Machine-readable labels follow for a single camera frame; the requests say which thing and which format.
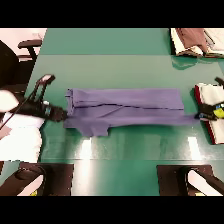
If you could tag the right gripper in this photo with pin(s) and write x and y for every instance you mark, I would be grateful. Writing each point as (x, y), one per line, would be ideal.
(207, 112)

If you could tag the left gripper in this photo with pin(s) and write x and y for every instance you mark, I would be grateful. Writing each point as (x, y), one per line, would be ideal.
(56, 113)

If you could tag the purple T-shirt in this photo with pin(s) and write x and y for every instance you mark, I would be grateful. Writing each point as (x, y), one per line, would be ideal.
(133, 105)

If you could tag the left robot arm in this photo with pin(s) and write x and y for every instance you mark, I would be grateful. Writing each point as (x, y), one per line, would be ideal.
(20, 140)

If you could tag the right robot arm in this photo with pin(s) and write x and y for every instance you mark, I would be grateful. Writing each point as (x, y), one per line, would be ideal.
(200, 180)

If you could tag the red garment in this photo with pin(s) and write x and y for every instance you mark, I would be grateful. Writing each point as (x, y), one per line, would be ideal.
(197, 93)

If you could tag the black office chair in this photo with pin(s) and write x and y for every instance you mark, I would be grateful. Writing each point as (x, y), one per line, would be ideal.
(13, 66)

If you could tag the brown garment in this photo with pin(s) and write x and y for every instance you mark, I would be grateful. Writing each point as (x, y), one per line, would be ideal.
(193, 38)

